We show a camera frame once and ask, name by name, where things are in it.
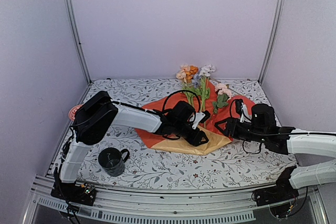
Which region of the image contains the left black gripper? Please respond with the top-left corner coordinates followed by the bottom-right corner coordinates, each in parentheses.
top-left (173, 121), bottom-right (208, 146)

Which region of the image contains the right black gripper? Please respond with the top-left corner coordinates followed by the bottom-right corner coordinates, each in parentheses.
top-left (214, 117), bottom-right (267, 144)

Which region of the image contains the orange wrapping paper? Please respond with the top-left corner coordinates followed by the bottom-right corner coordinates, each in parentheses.
top-left (136, 81), bottom-right (257, 150)

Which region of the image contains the pink rose fake stem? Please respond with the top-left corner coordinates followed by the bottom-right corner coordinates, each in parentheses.
top-left (213, 86), bottom-right (233, 114)

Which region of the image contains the blue fake flower stem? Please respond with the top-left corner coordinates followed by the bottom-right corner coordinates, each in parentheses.
top-left (191, 63), bottom-right (217, 112)

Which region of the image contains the orange fake flower stem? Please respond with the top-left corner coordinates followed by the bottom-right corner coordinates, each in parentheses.
top-left (186, 66), bottom-right (199, 92)

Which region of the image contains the yellow wrapping paper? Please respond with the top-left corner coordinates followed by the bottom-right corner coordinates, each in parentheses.
top-left (151, 126), bottom-right (232, 155)

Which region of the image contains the cream rose fake stem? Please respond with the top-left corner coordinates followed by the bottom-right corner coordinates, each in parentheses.
top-left (176, 65), bottom-right (194, 106)

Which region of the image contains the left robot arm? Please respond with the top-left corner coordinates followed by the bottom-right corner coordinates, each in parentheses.
top-left (54, 91), bottom-right (210, 200)

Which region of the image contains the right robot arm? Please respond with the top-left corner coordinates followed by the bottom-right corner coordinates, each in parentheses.
top-left (215, 117), bottom-right (335, 201)

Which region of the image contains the green leafy fake stem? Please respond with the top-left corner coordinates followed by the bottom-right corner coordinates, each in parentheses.
top-left (182, 75), bottom-right (210, 111)

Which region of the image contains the black mug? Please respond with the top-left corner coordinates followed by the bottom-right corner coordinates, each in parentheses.
top-left (98, 147), bottom-right (130, 177)

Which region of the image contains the red white patterned bowl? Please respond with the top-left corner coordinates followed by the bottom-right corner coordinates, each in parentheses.
top-left (68, 104), bottom-right (82, 121)

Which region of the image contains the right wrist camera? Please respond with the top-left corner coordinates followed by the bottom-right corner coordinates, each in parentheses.
top-left (235, 99), bottom-right (277, 134)

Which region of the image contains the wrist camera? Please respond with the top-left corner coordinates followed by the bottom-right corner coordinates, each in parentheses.
top-left (170, 101), bottom-right (211, 129)
top-left (235, 99), bottom-right (277, 134)

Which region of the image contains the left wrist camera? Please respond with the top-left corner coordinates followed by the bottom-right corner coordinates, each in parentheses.
top-left (170, 101), bottom-right (211, 129)

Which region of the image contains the black camera cable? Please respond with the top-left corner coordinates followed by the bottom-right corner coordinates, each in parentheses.
top-left (161, 89), bottom-right (202, 116)

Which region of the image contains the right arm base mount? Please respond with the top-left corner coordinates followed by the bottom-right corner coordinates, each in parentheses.
top-left (251, 165), bottom-right (308, 220)

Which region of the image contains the front aluminium rail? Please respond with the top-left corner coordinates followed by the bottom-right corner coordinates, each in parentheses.
top-left (20, 176), bottom-right (331, 223)

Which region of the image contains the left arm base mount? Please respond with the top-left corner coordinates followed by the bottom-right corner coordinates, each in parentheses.
top-left (50, 178), bottom-right (96, 206)

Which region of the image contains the right metal frame post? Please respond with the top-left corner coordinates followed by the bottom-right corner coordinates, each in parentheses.
top-left (258, 0), bottom-right (285, 85)

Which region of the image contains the metal frame post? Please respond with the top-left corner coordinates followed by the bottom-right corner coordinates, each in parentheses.
top-left (64, 0), bottom-right (92, 85)
top-left (258, 0), bottom-right (285, 85)

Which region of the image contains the left metal frame post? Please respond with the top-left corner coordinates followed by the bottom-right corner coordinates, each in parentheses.
top-left (64, 0), bottom-right (92, 85)

